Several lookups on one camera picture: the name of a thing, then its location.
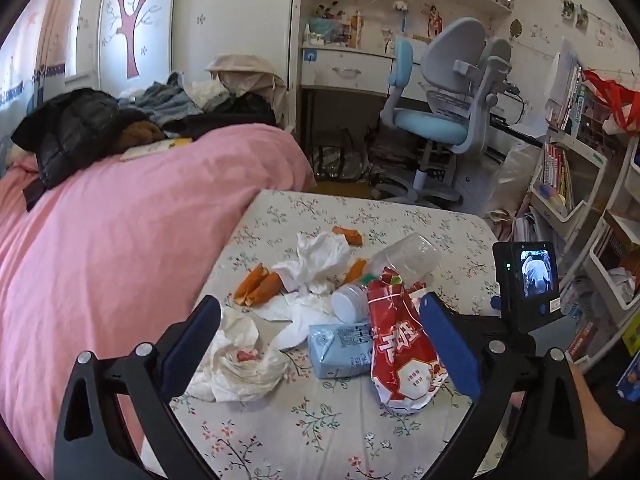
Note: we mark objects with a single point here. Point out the red snack bag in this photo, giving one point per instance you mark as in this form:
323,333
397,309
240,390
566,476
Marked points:
400,350

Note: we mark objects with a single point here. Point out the pink tree decal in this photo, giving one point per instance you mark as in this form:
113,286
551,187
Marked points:
131,20

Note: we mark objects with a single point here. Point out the white crumpled garment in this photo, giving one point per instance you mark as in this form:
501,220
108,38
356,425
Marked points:
207,92

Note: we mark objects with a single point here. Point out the teal container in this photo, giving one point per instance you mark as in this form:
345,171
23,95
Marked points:
325,30

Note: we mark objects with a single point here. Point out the clear plastic bag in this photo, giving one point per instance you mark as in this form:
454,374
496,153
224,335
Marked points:
515,175

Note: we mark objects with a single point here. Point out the red stained white tissue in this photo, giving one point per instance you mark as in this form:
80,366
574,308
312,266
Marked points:
240,365

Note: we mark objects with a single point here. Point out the orange peel pieces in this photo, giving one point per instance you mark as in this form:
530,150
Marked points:
247,285

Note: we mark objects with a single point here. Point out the white book trolley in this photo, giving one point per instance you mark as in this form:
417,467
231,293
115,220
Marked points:
570,195

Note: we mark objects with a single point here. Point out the silver foil bag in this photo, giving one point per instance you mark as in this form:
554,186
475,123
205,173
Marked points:
340,162

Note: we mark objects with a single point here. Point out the yellow box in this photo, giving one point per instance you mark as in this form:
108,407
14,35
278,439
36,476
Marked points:
632,332

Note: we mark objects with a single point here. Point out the green label plastic bottle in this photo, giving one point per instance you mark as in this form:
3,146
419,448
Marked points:
350,302

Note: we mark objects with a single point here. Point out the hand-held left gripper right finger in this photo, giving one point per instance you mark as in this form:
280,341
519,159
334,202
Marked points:
450,350

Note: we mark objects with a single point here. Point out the orange bottle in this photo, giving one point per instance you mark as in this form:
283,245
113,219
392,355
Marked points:
356,32

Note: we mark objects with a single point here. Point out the white desk with drawers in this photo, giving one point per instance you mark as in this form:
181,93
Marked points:
345,67

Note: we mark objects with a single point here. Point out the white storage rack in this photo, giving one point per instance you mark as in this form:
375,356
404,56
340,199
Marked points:
617,260

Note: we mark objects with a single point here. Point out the large white tissue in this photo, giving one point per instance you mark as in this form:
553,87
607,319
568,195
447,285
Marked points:
315,260

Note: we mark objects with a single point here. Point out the orange wrapper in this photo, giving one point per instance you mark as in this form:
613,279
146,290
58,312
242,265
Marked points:
267,290

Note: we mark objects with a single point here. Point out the blue grey desk chair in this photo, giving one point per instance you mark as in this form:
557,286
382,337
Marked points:
450,60

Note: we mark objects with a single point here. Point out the red fabric bag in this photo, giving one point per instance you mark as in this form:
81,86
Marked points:
612,97

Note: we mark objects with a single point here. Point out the black puffer jacket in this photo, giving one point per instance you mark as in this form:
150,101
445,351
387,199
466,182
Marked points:
70,130

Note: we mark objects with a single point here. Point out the blue denim clothes pile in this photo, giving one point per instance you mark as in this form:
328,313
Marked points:
165,97

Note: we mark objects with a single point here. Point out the yellow flat booklet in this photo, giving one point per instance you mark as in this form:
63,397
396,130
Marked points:
150,149

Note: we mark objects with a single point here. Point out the floral cloth cover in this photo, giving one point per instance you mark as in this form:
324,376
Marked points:
400,210

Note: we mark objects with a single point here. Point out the person's right forearm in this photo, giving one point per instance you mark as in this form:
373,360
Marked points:
600,425

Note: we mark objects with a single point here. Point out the blue box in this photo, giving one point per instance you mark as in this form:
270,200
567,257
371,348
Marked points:
630,380

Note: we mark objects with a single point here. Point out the black garment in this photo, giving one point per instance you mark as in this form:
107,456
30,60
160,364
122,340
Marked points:
225,120

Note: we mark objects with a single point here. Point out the pink blanket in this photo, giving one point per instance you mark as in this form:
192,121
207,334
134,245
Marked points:
125,260

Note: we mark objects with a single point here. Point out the brown plush toy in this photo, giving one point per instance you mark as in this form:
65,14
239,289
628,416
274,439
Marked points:
142,135

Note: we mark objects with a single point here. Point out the blue drink carton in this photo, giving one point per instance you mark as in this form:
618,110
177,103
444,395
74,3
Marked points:
337,350

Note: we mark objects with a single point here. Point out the beige garment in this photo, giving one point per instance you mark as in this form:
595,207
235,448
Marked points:
245,72

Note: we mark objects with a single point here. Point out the small orange peel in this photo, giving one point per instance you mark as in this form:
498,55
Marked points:
347,235

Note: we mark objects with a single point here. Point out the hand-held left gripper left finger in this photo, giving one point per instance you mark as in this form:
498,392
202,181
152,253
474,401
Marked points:
195,345

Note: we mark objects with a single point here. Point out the gold leaf decoration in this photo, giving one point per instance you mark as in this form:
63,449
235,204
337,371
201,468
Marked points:
516,29

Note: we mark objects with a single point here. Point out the large clear plastic bottle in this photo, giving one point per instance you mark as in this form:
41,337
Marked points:
410,257

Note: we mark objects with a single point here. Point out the pink curtain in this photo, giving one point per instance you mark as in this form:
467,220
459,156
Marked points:
55,20

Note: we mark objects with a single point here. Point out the row of upright books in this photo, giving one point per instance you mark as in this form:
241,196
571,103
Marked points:
567,95

